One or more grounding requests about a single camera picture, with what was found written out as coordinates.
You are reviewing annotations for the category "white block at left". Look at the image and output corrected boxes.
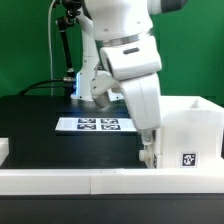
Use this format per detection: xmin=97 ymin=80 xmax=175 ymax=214
xmin=0 ymin=138 xmax=9 ymax=166

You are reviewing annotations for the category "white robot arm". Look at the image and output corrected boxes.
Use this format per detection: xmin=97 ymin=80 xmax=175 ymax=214
xmin=81 ymin=0 xmax=189 ymax=145

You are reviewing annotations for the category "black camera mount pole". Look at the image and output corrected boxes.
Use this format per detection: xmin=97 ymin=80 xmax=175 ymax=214
xmin=55 ymin=0 xmax=84 ymax=81

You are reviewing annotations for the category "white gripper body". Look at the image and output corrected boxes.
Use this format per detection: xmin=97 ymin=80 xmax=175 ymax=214
xmin=118 ymin=71 xmax=163 ymax=132

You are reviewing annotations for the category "white L-shaped fence rail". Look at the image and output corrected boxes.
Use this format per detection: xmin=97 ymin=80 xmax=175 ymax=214
xmin=0 ymin=169 xmax=224 ymax=195

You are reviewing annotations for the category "black cable bundle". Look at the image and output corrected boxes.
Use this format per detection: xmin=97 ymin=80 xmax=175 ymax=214
xmin=18 ymin=77 xmax=76 ymax=97

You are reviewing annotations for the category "white drawer cabinet box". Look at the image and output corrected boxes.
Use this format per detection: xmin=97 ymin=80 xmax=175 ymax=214
xmin=155 ymin=96 xmax=224 ymax=169

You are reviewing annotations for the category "white drawer front one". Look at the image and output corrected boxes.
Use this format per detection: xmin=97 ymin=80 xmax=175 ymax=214
xmin=139 ymin=145 xmax=161 ymax=169

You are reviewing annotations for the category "paper sheet with markers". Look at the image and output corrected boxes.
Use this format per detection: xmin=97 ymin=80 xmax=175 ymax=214
xmin=55 ymin=117 xmax=136 ymax=132

